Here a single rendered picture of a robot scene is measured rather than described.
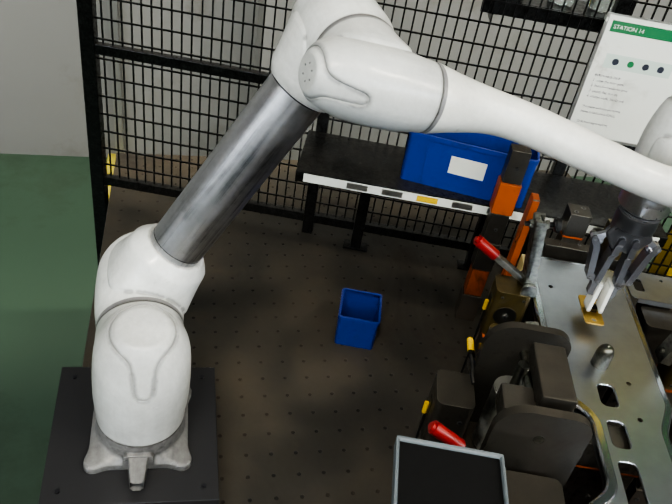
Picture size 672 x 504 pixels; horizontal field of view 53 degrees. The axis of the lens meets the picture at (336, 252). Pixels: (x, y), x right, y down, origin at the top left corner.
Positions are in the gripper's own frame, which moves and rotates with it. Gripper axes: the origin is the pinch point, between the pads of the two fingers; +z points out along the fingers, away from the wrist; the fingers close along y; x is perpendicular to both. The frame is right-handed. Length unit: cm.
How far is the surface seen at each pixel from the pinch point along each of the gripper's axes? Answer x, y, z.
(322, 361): 5, -51, 37
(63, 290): 85, -154, 107
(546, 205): 37.5, -3.8, 3.9
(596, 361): -13.4, -1.2, 5.3
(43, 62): 179, -200, 58
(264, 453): -23, -59, 37
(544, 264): 16.7, -6.3, 6.8
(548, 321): -2.7, -8.2, 6.8
